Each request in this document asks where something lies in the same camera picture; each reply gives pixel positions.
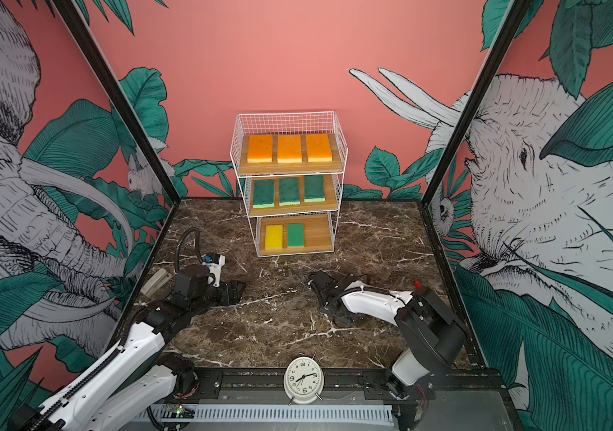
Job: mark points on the white wire three-tier shelf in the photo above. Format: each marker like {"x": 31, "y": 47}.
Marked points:
{"x": 291, "y": 168}

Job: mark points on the yellow sponge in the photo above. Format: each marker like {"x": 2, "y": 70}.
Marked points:
{"x": 273, "y": 237}

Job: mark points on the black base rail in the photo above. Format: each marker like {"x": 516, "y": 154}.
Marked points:
{"x": 374, "y": 383}

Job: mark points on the orange sponge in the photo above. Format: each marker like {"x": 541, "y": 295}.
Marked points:
{"x": 318, "y": 148}
{"x": 290, "y": 149}
{"x": 260, "y": 149}

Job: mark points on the white slotted cable duct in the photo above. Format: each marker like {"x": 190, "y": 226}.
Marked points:
{"x": 378, "y": 415}

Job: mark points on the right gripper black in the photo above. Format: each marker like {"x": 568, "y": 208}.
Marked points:
{"x": 344, "y": 321}

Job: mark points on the white alarm clock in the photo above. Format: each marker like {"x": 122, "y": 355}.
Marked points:
{"x": 303, "y": 381}

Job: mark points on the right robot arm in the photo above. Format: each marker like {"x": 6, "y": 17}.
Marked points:
{"x": 433, "y": 334}

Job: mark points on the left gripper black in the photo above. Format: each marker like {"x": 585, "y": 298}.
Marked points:
{"x": 234, "y": 294}

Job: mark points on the green sponge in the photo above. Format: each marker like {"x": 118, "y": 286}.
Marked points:
{"x": 314, "y": 191}
{"x": 264, "y": 194}
{"x": 296, "y": 235}
{"x": 289, "y": 192}

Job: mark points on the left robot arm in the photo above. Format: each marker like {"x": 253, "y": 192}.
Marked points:
{"x": 136, "y": 372}

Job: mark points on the grey block by wall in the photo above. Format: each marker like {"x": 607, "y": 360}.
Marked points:
{"x": 156, "y": 282}

